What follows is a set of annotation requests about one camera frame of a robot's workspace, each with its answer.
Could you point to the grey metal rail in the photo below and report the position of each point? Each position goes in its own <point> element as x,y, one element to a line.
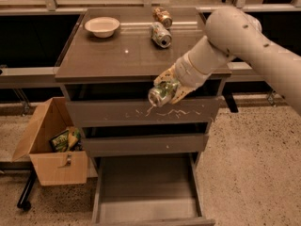
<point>44,77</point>

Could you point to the black table leg with caster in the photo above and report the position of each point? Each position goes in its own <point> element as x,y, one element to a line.
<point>24,203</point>

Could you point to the cardboard box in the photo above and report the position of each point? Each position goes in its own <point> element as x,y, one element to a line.
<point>43,142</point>

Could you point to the top grey drawer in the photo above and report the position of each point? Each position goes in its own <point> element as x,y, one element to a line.
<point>141,112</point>

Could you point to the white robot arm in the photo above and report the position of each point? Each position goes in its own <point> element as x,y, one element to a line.
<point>230,33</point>

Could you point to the green snack bag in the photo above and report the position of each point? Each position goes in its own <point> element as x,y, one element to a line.
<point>68,140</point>

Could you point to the silver green soda can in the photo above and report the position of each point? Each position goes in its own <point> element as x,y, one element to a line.
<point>160,35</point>

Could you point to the orange soda can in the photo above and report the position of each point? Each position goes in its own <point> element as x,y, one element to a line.
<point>162,16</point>

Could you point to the middle grey drawer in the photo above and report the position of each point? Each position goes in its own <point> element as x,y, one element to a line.
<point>115,146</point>

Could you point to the bottom grey drawer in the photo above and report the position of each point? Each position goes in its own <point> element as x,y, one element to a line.
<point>148,190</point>

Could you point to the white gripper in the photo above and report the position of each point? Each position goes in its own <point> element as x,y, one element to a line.
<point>187,72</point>

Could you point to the grey drawer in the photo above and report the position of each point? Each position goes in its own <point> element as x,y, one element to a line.
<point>115,146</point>
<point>148,190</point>
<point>141,112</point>

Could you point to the white bowl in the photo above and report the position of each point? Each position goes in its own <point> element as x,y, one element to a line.
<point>102,27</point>

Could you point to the grey drawer cabinet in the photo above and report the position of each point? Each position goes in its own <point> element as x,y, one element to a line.
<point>124,66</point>

